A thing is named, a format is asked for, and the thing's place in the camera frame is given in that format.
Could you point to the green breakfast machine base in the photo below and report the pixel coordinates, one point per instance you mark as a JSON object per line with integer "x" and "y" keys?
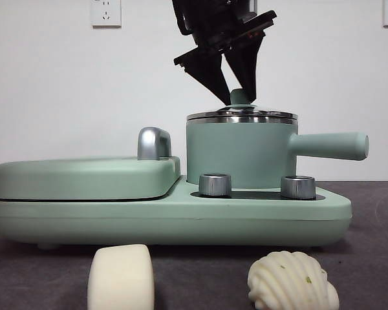
{"x": 181, "y": 223}

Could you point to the silver control knob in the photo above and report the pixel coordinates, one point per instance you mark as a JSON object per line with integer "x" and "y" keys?
{"x": 215, "y": 185}
{"x": 298, "y": 187}

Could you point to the ridged white flower roll bun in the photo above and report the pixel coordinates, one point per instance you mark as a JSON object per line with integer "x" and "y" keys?
{"x": 287, "y": 284}

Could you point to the smooth white steamed bun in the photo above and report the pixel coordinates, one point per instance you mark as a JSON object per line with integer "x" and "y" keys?
{"x": 121, "y": 277}

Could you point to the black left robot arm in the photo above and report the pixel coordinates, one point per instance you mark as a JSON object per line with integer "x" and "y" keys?
{"x": 210, "y": 13}

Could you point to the glass pot lid green knob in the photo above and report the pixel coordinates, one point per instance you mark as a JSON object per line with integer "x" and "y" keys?
{"x": 238, "y": 97}

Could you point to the green griddle lid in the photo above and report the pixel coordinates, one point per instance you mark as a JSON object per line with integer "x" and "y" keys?
{"x": 84, "y": 177}

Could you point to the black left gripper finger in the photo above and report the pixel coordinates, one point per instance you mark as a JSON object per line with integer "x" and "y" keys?
{"x": 247, "y": 64}
{"x": 210, "y": 77}

